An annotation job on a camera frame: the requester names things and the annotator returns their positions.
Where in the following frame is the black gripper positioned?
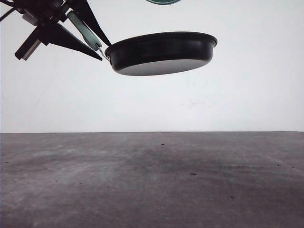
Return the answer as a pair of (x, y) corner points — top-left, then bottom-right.
(3, 0), (112, 61)

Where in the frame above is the mint green ceramic bowl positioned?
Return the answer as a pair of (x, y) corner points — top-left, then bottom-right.
(147, 0), (180, 5)

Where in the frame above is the black frying pan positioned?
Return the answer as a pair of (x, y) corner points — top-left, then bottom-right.
(67, 11), (218, 76)

